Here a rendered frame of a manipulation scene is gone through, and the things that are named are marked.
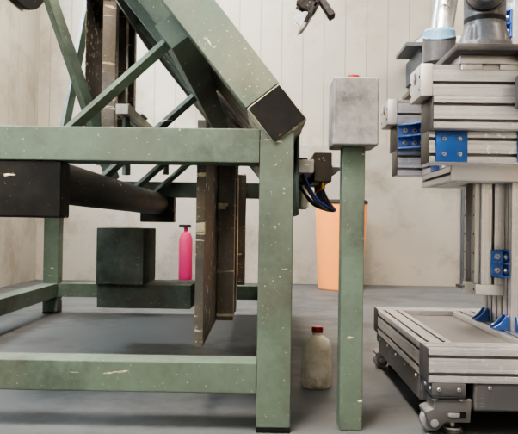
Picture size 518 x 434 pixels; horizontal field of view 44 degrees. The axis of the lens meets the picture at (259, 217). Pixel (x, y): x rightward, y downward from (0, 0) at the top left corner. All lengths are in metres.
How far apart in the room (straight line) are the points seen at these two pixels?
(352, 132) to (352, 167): 0.09
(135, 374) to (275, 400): 0.37
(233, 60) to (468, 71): 0.65
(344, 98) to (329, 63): 4.52
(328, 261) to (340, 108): 3.82
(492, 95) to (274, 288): 0.81
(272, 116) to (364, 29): 4.70
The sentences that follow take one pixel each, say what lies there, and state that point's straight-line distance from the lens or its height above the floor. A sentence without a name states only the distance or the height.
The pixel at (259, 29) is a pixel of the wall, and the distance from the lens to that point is 6.28.
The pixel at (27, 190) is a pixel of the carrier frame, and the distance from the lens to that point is 1.78.
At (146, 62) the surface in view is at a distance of 1.85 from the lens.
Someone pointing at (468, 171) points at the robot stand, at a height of 0.71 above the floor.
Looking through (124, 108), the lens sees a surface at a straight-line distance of 2.66.
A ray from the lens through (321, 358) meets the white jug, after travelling 2.16.
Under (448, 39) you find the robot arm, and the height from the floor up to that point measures 1.21.
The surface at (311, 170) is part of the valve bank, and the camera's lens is 1.95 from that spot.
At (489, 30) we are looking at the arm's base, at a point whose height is 1.09.
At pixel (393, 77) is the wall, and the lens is 6.27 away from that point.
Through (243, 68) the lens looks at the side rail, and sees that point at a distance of 1.71.
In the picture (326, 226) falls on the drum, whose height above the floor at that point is 0.54.
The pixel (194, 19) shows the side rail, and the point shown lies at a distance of 1.75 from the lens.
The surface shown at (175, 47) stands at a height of 1.02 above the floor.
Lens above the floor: 0.54
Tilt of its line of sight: 1 degrees up
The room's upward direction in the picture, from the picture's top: 1 degrees clockwise
